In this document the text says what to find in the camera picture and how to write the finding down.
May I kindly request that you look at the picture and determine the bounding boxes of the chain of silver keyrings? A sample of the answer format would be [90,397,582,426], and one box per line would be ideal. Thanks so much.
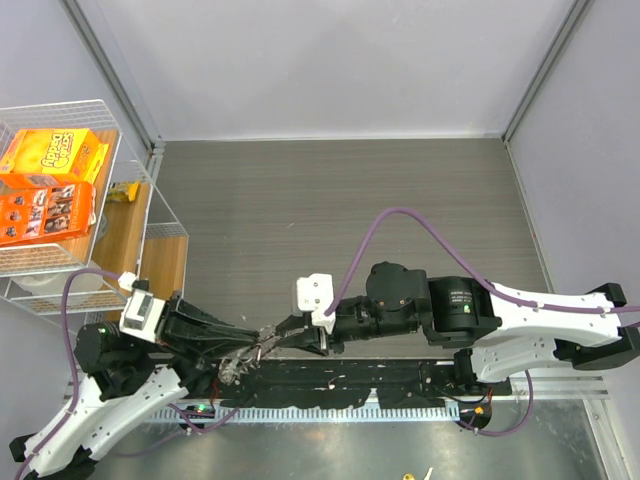
[217,323,281,385]

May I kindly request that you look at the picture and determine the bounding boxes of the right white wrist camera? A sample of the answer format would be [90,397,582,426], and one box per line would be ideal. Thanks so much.
[294,273,336,334]

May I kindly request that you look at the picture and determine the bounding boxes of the wooden shelf board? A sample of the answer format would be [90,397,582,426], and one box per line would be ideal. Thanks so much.
[44,130,188,297]

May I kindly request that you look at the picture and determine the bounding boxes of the purple cable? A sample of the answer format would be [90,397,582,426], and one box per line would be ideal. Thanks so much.
[12,268,241,480]
[323,207,640,439]

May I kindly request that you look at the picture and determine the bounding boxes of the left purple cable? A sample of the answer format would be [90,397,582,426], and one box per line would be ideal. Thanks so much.
[12,268,241,480]

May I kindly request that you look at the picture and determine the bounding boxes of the slotted grey cable duct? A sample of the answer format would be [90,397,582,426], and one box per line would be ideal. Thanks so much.
[139,402,460,424]

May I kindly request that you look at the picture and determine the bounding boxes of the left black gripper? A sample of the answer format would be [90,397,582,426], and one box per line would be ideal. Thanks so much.
[136,286,260,366]

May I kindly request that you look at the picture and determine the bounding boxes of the orange photo printed box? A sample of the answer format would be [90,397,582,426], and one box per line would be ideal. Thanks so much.
[1,182,96,247]

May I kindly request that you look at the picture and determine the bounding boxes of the yellow orange cereal box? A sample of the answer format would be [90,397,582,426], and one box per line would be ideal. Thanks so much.
[1,128,109,189]

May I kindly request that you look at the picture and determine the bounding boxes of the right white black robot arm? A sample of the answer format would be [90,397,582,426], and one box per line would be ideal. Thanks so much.
[276,262,639,394]

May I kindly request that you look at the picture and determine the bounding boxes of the aluminium frame rail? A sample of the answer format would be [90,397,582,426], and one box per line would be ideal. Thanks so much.
[532,376,610,400]

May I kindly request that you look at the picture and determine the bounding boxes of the small yellow packet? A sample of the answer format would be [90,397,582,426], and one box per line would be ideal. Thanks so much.
[106,181,140,203]

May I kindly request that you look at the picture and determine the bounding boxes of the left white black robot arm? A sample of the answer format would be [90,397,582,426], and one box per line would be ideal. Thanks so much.
[10,289,260,479]

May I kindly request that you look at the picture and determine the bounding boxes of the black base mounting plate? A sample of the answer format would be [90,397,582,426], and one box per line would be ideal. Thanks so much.
[214,359,512,410]

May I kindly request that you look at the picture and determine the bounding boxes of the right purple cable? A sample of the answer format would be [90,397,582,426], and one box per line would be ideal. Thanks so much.
[323,207,640,439]

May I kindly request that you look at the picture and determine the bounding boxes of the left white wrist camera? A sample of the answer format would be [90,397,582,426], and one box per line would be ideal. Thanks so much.
[119,289,167,343]

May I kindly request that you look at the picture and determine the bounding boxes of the white wire basket rack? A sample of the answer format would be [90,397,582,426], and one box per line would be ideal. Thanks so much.
[1,100,188,324]

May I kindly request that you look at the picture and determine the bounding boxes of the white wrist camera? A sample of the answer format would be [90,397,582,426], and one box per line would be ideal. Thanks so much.
[119,289,167,343]
[294,273,336,334]

